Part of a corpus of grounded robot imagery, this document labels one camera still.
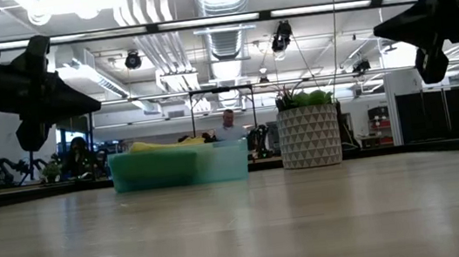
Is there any teal translucent plastic bin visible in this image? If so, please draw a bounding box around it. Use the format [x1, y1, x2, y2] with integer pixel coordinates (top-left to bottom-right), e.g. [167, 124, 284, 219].
[107, 137, 253, 196]

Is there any dark green microfiber towel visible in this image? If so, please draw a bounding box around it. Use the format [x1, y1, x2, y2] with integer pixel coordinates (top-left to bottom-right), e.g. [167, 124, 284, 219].
[108, 145, 202, 194]

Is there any black overhead crossbeam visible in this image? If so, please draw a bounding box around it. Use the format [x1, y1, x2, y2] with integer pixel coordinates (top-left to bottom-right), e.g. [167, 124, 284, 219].
[0, 0, 425, 55]

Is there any black aluminium table frame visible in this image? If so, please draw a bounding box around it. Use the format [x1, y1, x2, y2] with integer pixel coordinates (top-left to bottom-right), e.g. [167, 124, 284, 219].
[0, 132, 459, 211]

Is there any succulent in patterned pot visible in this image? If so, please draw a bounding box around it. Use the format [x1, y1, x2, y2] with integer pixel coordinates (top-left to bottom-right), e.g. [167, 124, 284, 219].
[272, 80, 344, 172]

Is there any black hanging camera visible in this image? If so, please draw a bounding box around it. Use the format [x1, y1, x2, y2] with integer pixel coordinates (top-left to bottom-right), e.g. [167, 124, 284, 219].
[267, 18, 296, 54]

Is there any yellow microfiber towel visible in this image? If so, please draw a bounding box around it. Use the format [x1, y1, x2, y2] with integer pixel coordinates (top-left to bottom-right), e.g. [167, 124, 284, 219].
[128, 133, 207, 155]

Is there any black ceiling spotlight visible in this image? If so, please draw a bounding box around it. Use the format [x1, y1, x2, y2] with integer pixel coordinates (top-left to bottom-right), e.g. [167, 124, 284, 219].
[350, 57, 373, 76]
[123, 49, 144, 72]

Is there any black background station frame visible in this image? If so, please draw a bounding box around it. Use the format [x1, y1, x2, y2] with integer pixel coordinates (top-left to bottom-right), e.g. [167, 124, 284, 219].
[85, 112, 103, 178]
[186, 82, 263, 166]

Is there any black room partition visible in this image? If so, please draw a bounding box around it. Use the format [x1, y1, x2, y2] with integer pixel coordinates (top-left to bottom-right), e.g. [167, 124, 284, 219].
[394, 76, 459, 147]

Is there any person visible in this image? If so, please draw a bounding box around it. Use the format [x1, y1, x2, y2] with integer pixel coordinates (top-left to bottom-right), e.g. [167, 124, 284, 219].
[211, 106, 250, 144]
[59, 134, 101, 181]

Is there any small background potted plant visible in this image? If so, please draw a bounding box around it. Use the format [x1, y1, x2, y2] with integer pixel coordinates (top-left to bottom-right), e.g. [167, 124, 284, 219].
[39, 160, 64, 186]

